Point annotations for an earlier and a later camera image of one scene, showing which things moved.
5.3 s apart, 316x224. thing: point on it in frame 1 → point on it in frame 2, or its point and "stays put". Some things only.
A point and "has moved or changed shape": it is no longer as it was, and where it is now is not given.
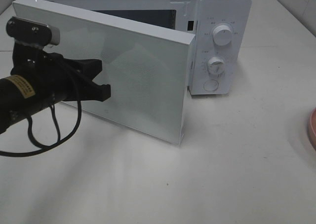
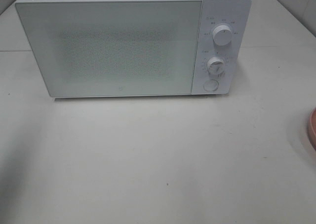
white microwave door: (150, 68) has moved or changed shape
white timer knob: (216, 65) stays put
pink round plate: (312, 130) stays put
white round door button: (211, 85) stays put
